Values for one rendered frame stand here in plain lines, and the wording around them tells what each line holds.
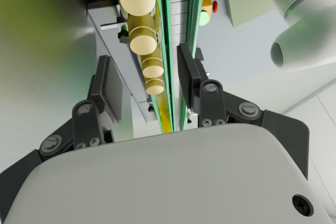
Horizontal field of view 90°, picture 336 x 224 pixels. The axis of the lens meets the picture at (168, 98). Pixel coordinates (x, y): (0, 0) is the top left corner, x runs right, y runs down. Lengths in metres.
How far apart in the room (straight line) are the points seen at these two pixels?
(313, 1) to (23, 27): 0.55
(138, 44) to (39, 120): 0.14
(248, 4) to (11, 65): 0.67
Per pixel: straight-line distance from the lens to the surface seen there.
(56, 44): 0.28
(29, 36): 0.24
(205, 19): 0.64
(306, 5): 0.55
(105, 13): 0.54
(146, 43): 0.22
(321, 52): 0.39
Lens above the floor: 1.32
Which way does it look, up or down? 26 degrees down
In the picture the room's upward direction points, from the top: 170 degrees clockwise
